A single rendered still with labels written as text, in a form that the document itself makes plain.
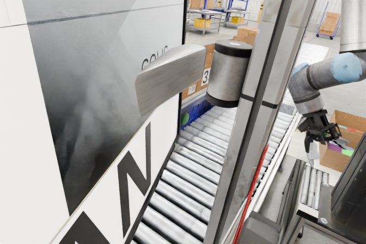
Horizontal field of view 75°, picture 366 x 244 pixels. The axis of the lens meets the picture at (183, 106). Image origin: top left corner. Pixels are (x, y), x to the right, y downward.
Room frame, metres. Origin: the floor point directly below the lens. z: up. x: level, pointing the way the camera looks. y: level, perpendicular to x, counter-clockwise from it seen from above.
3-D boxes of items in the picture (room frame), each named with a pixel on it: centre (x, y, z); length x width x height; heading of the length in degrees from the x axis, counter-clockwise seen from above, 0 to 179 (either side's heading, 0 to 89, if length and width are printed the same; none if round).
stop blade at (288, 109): (1.67, -0.59, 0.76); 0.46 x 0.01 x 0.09; 60
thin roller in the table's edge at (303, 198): (0.84, -0.60, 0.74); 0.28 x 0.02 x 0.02; 153
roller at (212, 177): (0.85, -0.12, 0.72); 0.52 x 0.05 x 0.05; 60
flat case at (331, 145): (1.08, -0.87, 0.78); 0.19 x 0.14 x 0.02; 156
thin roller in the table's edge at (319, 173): (0.82, -0.64, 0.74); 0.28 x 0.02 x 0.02; 153
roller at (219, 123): (1.24, -0.34, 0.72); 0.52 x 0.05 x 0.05; 60
